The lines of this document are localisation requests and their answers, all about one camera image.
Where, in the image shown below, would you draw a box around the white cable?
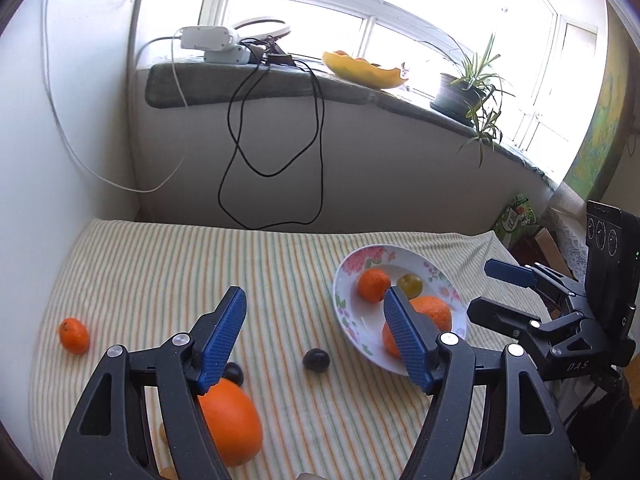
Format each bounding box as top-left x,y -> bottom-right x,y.
41,0 -> 191,195

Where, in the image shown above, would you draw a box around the cardboard box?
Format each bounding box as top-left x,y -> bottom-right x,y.
510,228 -> 573,278

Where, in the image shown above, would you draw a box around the yellow bowl on sill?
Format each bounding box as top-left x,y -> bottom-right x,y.
322,51 -> 408,90

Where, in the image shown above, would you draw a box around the white floral plate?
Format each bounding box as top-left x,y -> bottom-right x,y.
332,244 -> 468,376

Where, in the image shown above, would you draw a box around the mandarin with rough skin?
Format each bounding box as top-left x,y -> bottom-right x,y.
357,268 -> 390,304

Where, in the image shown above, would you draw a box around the potted spider plant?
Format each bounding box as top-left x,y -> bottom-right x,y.
430,34 -> 511,168

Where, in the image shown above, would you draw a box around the small mandarin with stem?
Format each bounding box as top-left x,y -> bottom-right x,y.
58,318 -> 90,356

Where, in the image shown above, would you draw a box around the large bumpy orange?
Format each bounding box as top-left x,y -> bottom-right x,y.
382,296 -> 452,359

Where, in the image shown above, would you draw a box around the green snack bag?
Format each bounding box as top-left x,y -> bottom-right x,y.
492,194 -> 539,248

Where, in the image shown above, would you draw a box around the dark plum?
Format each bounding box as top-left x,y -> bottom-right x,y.
222,362 -> 244,387
303,348 -> 331,374

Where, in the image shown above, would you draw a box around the white power adapter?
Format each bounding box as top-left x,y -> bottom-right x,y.
180,25 -> 250,65

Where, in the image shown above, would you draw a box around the black ring light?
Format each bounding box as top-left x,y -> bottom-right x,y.
233,16 -> 295,66

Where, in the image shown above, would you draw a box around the black cable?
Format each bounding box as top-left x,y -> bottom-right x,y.
217,52 -> 327,231

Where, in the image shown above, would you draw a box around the striped tablecloth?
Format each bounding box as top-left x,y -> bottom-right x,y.
27,218 -> 561,480

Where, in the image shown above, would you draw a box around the large smooth orange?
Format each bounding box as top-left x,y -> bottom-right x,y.
198,378 -> 264,467

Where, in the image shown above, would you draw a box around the green-yellow round fruit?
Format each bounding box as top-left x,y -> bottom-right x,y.
396,273 -> 423,299

